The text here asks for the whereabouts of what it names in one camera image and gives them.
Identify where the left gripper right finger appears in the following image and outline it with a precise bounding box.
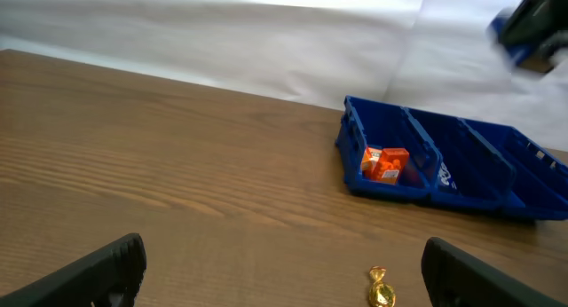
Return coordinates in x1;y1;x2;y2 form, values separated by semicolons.
420;236;568;307

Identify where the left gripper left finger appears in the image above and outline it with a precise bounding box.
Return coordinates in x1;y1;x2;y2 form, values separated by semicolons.
0;232;148;307

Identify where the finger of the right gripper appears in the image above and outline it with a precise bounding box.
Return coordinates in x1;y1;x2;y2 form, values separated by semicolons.
497;0;568;59

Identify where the blue candy pack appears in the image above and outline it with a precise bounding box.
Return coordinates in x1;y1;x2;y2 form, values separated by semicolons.
437;161;459;193
489;8;540;67

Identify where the gold wrapped candy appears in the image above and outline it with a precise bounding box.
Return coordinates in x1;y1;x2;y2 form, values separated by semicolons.
367;265;397;307

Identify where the orange candy box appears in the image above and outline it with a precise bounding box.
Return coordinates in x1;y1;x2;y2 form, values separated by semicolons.
370;147;411;185
360;146;383;175

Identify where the blue tray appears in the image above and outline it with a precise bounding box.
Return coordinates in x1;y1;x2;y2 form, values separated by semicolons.
335;95;568;222

